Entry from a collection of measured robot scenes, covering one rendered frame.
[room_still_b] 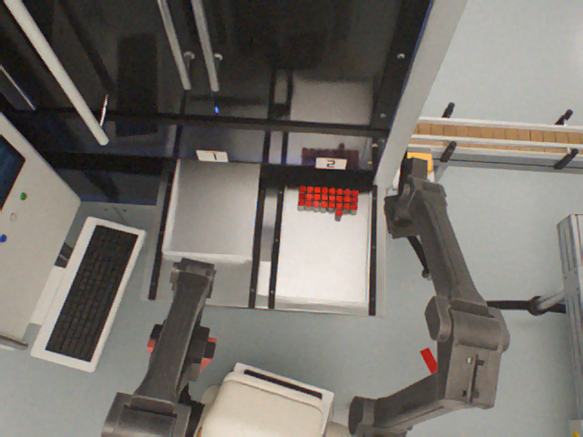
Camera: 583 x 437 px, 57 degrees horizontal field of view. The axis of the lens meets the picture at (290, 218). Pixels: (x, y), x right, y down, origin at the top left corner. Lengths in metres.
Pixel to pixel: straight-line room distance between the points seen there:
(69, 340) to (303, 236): 0.74
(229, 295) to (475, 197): 1.55
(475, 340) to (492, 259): 1.86
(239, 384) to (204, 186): 0.78
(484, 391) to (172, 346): 0.47
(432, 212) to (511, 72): 2.23
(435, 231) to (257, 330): 1.55
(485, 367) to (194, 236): 1.02
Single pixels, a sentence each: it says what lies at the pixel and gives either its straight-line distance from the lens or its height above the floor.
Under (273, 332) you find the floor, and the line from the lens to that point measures 2.42.
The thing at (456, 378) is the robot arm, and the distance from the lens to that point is 0.81.
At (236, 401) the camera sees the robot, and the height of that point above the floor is 1.36.
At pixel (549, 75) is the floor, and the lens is 3.27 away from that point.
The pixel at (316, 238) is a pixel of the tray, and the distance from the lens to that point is 1.60.
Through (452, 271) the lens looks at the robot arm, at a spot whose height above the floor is 1.56.
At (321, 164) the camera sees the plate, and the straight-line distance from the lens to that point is 1.55.
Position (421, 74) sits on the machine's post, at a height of 1.45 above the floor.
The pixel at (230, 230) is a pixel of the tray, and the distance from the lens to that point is 1.61.
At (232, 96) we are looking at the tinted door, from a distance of 1.31.
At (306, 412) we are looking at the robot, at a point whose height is 1.34.
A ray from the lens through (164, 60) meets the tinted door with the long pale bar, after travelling 1.24.
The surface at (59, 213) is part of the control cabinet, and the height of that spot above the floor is 0.91.
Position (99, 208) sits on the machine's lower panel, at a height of 0.55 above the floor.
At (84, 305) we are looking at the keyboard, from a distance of 1.72.
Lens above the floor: 2.39
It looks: 69 degrees down
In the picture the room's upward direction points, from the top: straight up
